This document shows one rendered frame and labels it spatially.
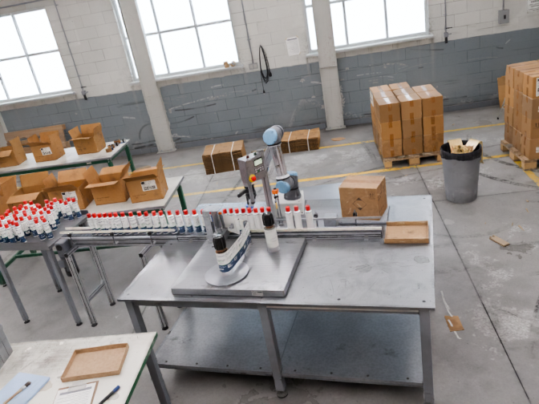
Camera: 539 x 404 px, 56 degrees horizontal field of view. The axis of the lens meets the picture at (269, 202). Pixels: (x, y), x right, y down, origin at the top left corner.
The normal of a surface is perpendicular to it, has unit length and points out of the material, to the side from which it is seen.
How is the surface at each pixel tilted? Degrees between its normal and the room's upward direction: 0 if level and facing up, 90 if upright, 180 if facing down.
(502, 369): 0
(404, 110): 90
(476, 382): 0
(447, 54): 90
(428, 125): 90
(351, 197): 90
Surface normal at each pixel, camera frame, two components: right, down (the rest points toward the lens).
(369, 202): -0.45, 0.43
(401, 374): -0.17, -0.90
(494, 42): -0.09, 0.42
